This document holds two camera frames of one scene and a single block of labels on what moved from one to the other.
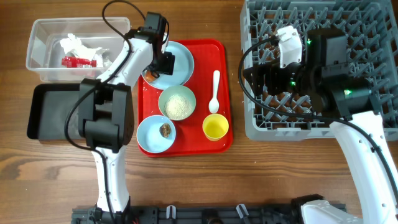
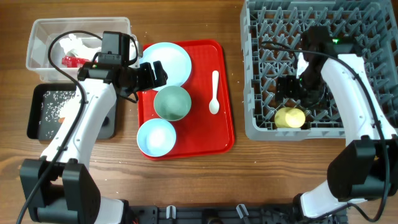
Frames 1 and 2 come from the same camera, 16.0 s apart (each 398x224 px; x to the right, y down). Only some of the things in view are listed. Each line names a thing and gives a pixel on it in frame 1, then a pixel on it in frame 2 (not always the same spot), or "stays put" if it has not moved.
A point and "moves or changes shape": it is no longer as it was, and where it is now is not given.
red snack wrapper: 73,62 stays put
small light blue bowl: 156,134 stays put
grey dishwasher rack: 371,27 stays put
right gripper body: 277,80 -> 313,89
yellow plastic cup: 215,127 -> 290,117
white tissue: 72,45 stays put
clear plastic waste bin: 69,50 stays put
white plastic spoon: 214,105 stays put
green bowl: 176,102 moves or changes shape
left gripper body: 163,64 -> 135,80
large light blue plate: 183,68 stays put
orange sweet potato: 148,76 moves or changes shape
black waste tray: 48,104 stays put
